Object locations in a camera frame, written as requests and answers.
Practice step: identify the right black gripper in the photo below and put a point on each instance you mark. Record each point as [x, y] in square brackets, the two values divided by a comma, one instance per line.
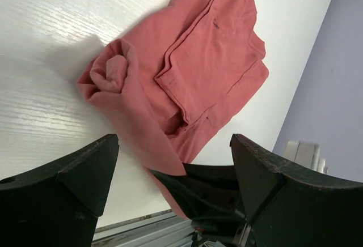
[210, 197]

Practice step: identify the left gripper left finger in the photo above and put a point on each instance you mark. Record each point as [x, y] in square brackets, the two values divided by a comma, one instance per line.
[59, 203]

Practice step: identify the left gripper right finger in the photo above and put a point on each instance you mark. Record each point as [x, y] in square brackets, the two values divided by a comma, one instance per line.
[287, 204]

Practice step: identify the dusty red t shirt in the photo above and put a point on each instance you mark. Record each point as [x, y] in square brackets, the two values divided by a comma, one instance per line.
[176, 78]

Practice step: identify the aluminium frame rail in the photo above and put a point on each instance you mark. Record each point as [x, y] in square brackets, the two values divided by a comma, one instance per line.
[159, 229]

